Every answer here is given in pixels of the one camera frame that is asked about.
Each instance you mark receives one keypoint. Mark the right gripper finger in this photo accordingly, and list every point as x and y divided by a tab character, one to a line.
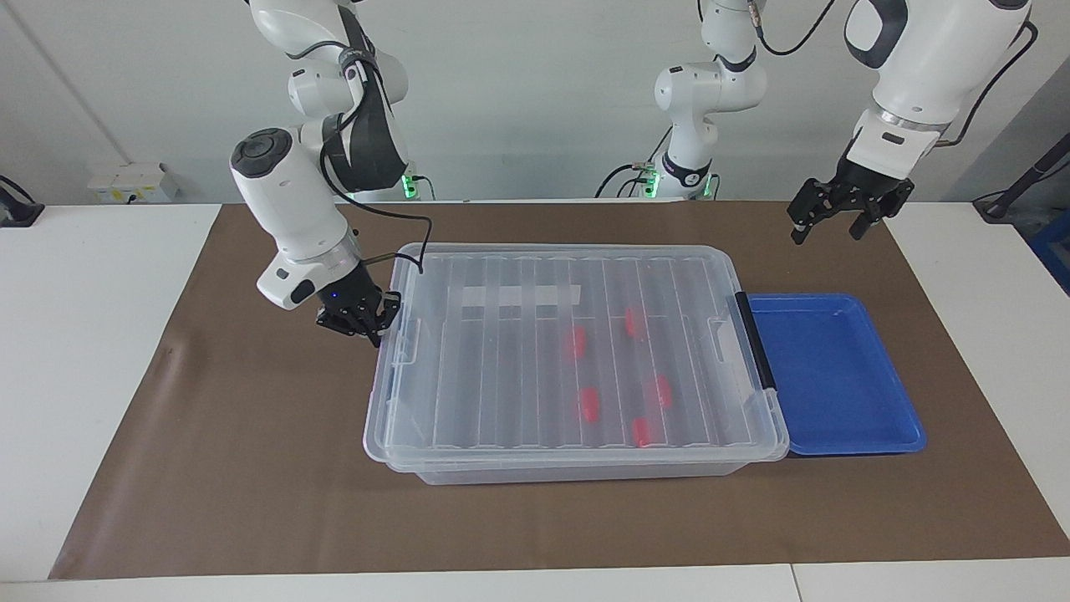
386	313
336	322

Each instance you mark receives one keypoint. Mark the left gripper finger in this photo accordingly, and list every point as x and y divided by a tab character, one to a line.
882	209
812	205

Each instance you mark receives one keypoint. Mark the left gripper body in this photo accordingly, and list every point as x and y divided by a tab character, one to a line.
863	182

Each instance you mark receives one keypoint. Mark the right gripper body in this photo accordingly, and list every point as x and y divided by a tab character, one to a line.
351	291

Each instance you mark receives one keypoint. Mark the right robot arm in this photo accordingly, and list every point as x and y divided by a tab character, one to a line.
292	201

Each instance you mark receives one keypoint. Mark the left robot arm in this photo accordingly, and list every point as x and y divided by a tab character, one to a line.
915	58

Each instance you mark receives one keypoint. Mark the clear box latch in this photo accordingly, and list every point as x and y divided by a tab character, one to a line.
399	334

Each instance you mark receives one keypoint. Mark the clear plastic box lid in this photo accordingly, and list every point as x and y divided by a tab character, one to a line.
518	376

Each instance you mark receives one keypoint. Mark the black box latch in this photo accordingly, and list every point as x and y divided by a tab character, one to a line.
756	343

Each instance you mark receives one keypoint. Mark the white power socket box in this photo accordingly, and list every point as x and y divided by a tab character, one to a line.
134	182

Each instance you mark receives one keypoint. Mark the clear plastic storage box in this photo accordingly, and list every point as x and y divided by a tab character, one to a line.
585	474

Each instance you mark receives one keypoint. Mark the black stand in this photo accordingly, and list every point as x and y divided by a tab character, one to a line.
1016	188
17	211

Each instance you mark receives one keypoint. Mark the blue plastic tray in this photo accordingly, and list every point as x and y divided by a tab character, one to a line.
836	376

